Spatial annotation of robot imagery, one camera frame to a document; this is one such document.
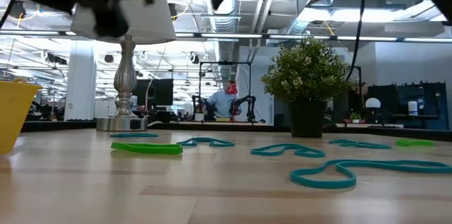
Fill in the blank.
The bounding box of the teal rubber band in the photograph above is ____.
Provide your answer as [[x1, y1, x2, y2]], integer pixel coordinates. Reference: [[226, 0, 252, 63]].
[[327, 139, 392, 151], [176, 136, 235, 148], [289, 159, 452, 190], [109, 132, 159, 138], [250, 143, 326, 158]]

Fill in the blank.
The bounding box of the yellow plastic bin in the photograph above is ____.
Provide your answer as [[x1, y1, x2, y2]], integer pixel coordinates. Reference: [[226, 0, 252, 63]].
[[0, 80, 43, 155]]

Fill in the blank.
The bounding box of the green rubber band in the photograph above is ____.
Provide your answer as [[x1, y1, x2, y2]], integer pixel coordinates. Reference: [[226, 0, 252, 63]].
[[110, 141, 184, 155], [395, 139, 436, 148]]

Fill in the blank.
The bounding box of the white shade silver table lamp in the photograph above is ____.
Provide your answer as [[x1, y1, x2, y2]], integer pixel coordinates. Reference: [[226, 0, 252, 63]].
[[70, 0, 177, 132]]

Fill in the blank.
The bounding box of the black ceiling-hung device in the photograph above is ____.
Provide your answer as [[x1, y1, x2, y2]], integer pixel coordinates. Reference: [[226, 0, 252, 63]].
[[7, 0, 28, 19]]

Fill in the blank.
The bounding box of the green potted plant black pot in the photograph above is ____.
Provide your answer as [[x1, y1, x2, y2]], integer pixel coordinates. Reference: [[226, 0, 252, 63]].
[[260, 36, 357, 138]]

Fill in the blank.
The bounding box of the black computer monitor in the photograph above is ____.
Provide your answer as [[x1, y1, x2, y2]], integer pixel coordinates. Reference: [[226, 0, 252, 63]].
[[133, 78, 174, 107]]

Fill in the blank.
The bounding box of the person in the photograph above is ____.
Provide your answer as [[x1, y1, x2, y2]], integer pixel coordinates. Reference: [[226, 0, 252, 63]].
[[206, 81, 241, 118]]

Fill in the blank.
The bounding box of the white globe lamp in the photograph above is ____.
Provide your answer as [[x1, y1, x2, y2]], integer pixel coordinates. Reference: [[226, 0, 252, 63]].
[[364, 97, 382, 110]]

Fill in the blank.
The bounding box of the dark blue cabinet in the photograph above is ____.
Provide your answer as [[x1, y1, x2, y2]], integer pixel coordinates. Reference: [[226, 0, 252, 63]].
[[363, 81, 449, 131]]

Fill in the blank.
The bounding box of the silver round ventilation duct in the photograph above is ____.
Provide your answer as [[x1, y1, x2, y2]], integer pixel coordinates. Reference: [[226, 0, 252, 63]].
[[208, 0, 242, 83]]

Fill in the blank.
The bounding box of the black metal background frame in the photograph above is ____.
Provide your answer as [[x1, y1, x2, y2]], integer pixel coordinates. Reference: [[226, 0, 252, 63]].
[[198, 60, 252, 121]]

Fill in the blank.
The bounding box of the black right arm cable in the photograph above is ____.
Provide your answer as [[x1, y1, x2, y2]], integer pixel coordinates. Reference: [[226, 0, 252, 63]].
[[345, 0, 366, 82]]

